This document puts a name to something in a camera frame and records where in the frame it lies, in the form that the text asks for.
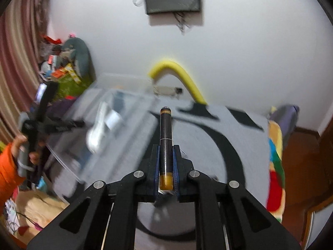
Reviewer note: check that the grey mat with black pattern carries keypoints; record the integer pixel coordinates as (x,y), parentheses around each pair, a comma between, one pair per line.
(208,145)

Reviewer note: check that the beige plush cloth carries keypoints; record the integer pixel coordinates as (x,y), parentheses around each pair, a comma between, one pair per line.
(39,211)

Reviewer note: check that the dark purple cloth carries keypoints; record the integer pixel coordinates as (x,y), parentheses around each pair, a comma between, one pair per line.
(61,108)

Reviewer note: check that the pile of colourful clutter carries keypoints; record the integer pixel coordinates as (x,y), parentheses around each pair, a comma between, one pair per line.
(53,62)

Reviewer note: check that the green bag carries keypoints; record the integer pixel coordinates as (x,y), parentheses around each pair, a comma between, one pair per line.
(69,87)

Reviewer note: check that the white plastic object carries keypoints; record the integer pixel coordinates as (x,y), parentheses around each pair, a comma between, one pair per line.
(97,132)

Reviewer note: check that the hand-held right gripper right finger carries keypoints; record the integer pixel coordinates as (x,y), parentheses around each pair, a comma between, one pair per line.
(177,172)

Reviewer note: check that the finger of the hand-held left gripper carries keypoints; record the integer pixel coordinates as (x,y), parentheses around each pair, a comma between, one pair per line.
(63,125)

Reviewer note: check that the person's left forearm orange sleeve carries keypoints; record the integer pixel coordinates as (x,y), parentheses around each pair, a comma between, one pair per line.
(9,172)

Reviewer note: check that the clear plastic storage box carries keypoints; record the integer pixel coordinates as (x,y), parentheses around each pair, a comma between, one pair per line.
(78,140)

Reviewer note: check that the grey plush toy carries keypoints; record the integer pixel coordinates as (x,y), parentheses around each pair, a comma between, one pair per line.
(82,57)

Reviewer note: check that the yellow foam tube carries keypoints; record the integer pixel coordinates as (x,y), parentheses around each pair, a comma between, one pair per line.
(187,79)

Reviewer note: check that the colourful printed blanket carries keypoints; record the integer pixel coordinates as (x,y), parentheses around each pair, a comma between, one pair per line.
(277,166)

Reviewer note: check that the purple pillow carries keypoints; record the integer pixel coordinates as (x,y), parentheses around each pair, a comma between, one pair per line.
(285,116)

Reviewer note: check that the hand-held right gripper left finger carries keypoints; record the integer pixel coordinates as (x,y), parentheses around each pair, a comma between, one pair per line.
(155,169)

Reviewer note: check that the person's left hand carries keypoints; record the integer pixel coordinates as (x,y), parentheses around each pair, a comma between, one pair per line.
(18,143)

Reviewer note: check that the striped pink curtain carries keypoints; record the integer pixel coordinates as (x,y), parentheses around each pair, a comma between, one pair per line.
(18,57)

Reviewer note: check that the black tube with amber end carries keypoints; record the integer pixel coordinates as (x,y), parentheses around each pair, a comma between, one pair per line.
(165,135)

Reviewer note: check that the small white card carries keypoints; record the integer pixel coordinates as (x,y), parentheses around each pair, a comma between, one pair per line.
(113,118)

